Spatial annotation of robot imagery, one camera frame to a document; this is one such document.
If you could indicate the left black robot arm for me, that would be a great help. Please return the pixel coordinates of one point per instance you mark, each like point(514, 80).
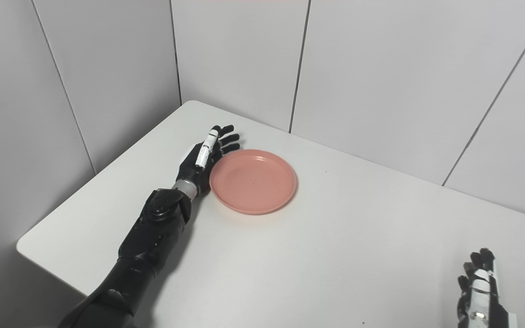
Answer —
point(153, 241)

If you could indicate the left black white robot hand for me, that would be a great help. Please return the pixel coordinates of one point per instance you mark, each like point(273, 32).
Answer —
point(190, 166)

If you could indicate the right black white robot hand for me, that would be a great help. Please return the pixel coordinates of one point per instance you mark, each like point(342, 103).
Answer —
point(481, 296)

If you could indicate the pink plate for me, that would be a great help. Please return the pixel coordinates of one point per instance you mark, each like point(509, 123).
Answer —
point(253, 182)

